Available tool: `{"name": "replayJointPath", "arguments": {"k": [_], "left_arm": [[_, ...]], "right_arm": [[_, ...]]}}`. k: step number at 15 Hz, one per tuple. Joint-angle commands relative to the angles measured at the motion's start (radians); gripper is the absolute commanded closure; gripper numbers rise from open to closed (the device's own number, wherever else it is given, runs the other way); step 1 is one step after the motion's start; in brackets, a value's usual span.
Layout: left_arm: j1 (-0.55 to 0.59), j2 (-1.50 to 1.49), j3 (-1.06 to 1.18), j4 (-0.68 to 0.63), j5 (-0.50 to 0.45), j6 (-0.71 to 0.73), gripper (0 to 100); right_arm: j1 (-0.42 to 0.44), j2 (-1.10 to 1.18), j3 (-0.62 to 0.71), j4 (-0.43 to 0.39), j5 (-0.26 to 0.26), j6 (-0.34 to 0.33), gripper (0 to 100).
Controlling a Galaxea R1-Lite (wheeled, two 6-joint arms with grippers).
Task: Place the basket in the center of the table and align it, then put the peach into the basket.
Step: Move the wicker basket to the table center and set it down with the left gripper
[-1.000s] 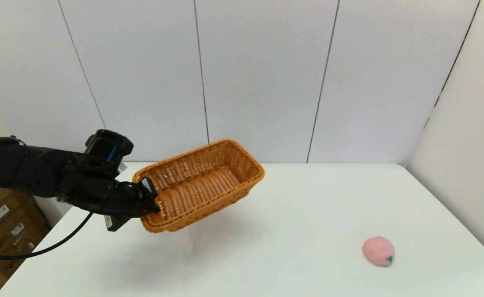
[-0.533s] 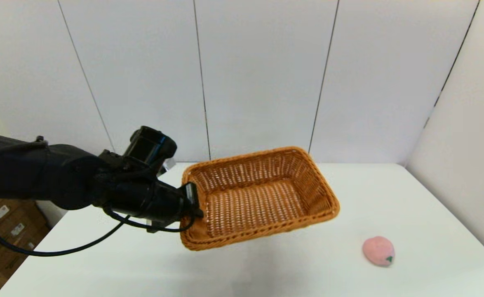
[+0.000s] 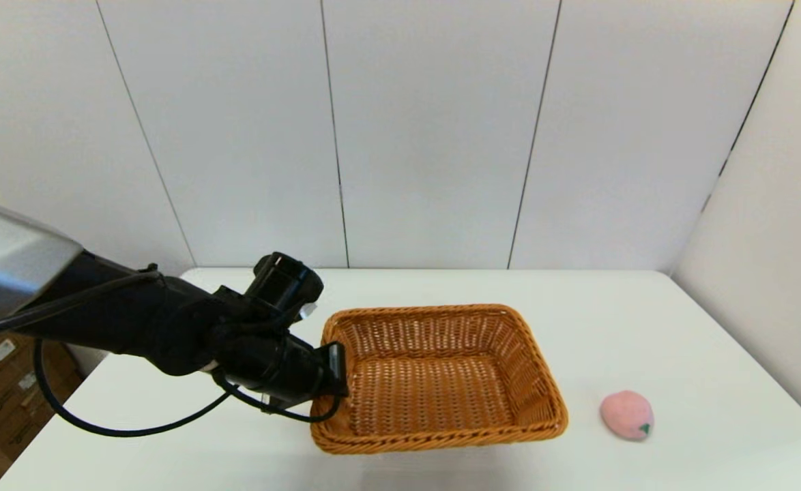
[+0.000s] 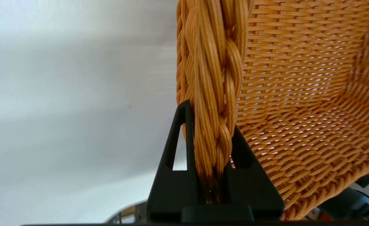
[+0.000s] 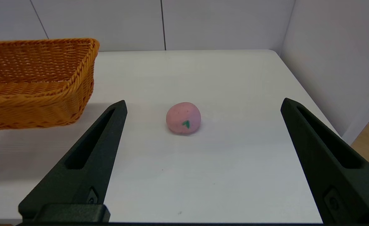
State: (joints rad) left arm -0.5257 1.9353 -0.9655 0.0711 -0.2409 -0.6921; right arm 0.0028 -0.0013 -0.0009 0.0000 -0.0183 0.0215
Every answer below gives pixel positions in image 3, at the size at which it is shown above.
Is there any orange wicker basket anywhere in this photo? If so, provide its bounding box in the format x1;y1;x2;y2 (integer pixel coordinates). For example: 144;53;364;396
310;303;570;456

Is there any pink plush peach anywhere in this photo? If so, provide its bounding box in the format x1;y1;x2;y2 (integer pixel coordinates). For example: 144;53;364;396
600;390;655;441

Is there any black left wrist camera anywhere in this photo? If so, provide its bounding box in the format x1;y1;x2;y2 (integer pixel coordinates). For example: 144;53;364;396
245;252;325;323

